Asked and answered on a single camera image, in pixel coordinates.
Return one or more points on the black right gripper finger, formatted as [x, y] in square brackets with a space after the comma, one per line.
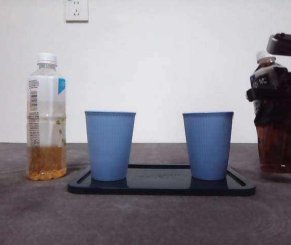
[275, 104]

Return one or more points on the dark oolong tea bottle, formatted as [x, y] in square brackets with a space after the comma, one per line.
[278, 150]

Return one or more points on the clear bottle with yellow tea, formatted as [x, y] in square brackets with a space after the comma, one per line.
[46, 158]

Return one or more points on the blue ribbed plastic cup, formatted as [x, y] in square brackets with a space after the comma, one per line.
[109, 145]
[208, 145]

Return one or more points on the dark blue-green plastic tray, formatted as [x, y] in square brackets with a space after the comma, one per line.
[160, 189]

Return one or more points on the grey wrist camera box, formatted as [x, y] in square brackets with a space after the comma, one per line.
[286, 43]

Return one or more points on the white wall socket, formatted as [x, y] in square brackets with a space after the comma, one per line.
[76, 11]

